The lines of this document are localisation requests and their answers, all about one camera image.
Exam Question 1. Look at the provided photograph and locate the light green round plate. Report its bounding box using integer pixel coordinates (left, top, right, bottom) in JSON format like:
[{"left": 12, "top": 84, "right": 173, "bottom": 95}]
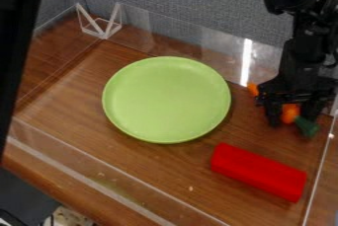
[{"left": 101, "top": 56, "right": 231, "bottom": 144}]

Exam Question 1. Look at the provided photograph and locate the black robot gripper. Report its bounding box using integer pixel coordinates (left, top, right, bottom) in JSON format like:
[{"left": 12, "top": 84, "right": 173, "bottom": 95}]
[{"left": 256, "top": 40, "right": 338, "bottom": 127}]

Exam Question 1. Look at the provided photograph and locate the red rectangular block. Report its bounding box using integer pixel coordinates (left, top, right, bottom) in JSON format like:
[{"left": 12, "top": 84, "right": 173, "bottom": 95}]
[{"left": 211, "top": 143, "right": 307, "bottom": 202}]

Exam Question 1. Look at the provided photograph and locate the orange toy carrot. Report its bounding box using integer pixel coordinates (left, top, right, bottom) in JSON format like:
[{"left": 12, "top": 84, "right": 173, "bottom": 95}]
[{"left": 247, "top": 83, "right": 319, "bottom": 138}]

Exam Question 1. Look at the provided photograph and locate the clear acrylic enclosure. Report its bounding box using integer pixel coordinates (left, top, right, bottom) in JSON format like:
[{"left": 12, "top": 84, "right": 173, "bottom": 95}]
[{"left": 2, "top": 4, "right": 338, "bottom": 226}]

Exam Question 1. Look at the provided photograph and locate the clear acrylic corner bracket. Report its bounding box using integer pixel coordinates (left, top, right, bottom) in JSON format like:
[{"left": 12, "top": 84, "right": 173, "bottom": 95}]
[{"left": 74, "top": 3, "right": 122, "bottom": 39}]

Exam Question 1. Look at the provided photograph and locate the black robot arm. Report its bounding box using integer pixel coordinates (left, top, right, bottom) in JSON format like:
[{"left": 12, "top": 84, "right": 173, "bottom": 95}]
[{"left": 256, "top": 0, "right": 338, "bottom": 126}]

